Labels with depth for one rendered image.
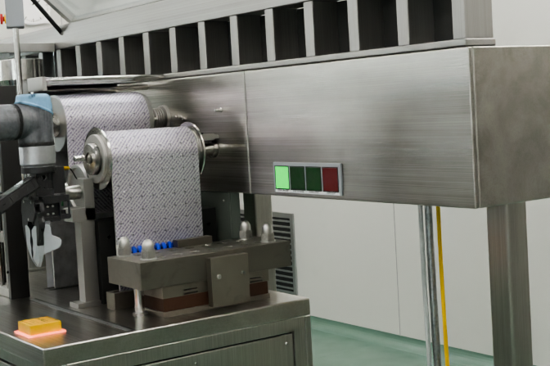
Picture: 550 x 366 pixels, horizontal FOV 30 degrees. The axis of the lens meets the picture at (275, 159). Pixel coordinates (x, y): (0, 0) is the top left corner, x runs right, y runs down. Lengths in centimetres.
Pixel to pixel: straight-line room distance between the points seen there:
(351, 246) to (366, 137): 383
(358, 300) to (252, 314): 366
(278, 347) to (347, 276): 364
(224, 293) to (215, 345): 12
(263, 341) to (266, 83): 60
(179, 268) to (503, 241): 70
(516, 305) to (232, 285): 64
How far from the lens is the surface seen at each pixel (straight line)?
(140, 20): 295
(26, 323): 225
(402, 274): 564
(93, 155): 243
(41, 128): 220
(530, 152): 203
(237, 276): 234
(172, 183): 249
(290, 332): 242
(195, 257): 230
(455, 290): 536
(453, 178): 196
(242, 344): 233
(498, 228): 211
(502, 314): 214
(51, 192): 223
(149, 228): 246
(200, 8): 267
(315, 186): 227
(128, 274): 229
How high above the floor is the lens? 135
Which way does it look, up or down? 3 degrees down
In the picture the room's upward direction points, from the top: 3 degrees counter-clockwise
